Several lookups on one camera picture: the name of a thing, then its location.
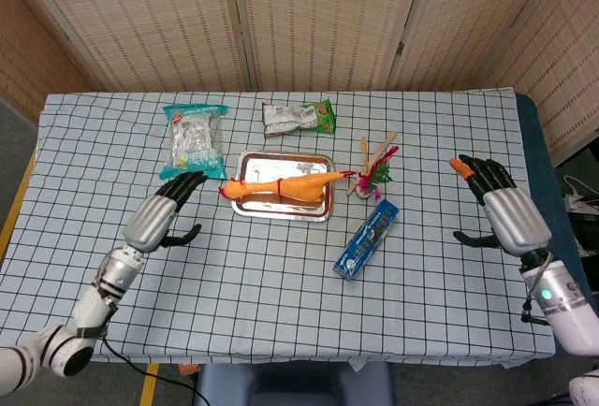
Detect blue rectangular box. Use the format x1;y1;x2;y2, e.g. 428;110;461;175
332;197;402;282

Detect white cable bundle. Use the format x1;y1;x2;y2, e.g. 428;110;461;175
562;174;599;214

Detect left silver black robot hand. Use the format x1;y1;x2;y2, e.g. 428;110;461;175
122;170;210;254

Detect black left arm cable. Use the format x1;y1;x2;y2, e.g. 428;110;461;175
100;334;210;406

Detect yellow rubber chicken toy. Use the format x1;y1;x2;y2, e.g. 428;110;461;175
218;169;356;204

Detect colourful feather shuttlecock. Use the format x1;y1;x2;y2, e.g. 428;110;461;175
353;130;402;201

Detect white black grid tablecloth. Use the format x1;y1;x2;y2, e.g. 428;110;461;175
0;90;558;370

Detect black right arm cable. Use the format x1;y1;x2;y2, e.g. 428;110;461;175
520;255;552;327

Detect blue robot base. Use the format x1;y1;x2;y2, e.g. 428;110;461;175
196;361;395;406

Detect woven beige folding screen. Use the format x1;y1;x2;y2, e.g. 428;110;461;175
0;0;599;164

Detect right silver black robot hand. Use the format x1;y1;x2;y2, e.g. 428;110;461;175
448;153;553;258

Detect stainless steel tray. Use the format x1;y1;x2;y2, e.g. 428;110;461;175
231;151;336;223

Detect teal clear snack bag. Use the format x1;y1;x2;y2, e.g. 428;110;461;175
160;103;230;181

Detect green white snack bag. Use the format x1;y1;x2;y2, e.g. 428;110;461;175
260;99;338;139

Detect black box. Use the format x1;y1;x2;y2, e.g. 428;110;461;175
568;211;599;258

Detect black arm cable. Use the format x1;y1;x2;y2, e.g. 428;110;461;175
100;334;210;406
520;255;552;327

